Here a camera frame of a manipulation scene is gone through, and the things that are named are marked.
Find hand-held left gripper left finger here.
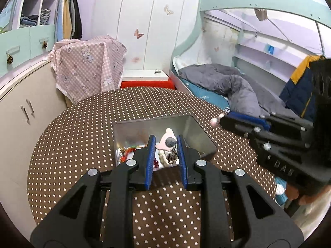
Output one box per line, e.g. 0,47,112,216
30,134,156,248

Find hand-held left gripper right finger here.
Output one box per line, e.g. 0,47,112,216
177,134,304,248

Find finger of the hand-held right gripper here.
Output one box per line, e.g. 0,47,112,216
219,115,311,151
227,111,314,135

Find pink silver charm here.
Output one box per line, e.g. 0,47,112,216
210,114,225,128

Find red green cord bracelet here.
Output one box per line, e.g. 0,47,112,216
120,146,148,162

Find silver necklace with pink charms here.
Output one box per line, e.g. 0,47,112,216
156,128,179,166

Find silver metal tin box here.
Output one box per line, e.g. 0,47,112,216
113,115,217,172

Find person's right hand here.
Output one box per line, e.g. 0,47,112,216
284,183,327,206

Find grey quilt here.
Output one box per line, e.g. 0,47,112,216
178,64,302,120

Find teal bedsheet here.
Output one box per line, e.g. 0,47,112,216
185,81,230,111

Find navy yellow jacket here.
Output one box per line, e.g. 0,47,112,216
279,54,324,118

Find light blue white object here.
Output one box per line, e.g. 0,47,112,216
275,177,289,204

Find red box with white lid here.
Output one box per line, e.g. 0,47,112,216
120,70,176,89

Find white pillow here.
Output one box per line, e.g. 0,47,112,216
172,57,199,71

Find pink checkered bear cloth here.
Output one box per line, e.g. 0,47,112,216
49,35,127,104

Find cream cabinet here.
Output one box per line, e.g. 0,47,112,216
0,57,70,212

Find white wardrobe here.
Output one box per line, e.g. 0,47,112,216
92,0,205,78

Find black hanging garment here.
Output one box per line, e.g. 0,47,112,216
71,0,83,39

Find yellow hanging garment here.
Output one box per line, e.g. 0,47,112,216
63,0,72,40

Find light blue hanging garment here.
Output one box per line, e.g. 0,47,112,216
55,0,64,42

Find teal drawer unit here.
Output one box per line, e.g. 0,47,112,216
0,23,56,78

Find folded grey clothes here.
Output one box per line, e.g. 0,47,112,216
39,8,52,25

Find folded dark blue clothes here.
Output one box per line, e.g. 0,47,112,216
20,14,39,27

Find white wall shelf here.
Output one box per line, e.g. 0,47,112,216
231,28,311,83

